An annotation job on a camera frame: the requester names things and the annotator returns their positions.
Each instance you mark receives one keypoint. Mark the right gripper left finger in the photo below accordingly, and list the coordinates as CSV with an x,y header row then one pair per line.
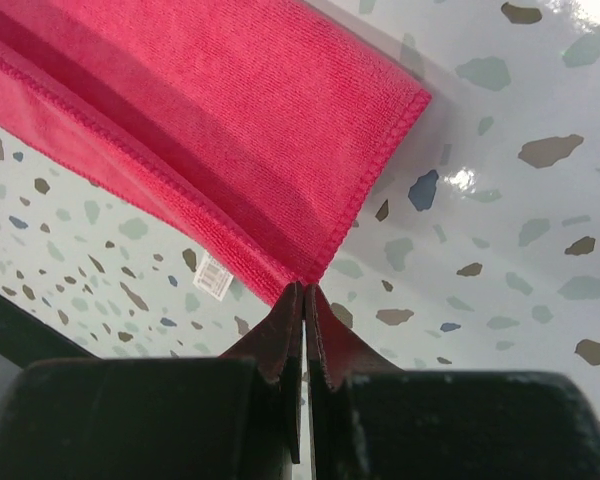
x,y
234,416

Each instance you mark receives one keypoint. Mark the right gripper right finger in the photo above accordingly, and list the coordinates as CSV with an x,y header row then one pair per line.
x,y
373,420

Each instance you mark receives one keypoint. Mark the pink towel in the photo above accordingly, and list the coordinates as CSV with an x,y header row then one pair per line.
x,y
258,128

